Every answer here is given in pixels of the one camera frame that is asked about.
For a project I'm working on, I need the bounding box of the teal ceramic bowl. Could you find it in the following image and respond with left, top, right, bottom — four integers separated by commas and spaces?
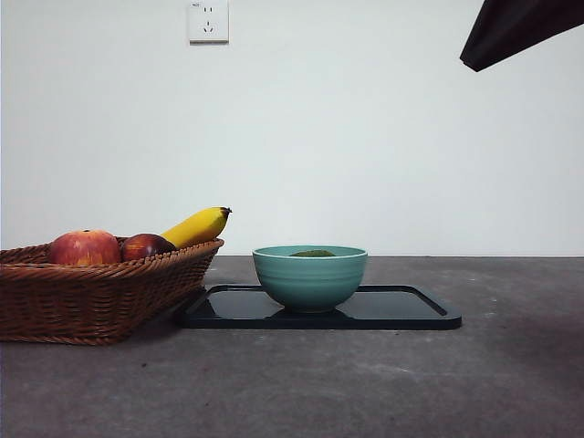
252, 245, 370, 315

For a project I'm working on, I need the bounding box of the black rectangular tray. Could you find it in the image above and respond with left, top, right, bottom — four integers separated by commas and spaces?
175, 284, 464, 331

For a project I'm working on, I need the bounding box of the yellow banana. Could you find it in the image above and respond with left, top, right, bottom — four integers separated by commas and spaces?
159, 205, 234, 250

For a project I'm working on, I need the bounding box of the dark red plum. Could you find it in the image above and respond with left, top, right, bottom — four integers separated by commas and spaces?
119, 233, 177, 263

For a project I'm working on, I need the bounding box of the red yellow apple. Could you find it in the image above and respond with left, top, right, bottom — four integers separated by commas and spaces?
48, 229, 123, 267

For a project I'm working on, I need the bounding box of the brown wicker basket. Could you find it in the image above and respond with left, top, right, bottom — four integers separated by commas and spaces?
0, 236, 225, 346

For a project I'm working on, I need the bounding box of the white wall socket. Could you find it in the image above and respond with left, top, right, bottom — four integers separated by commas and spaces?
188, 0, 230, 46

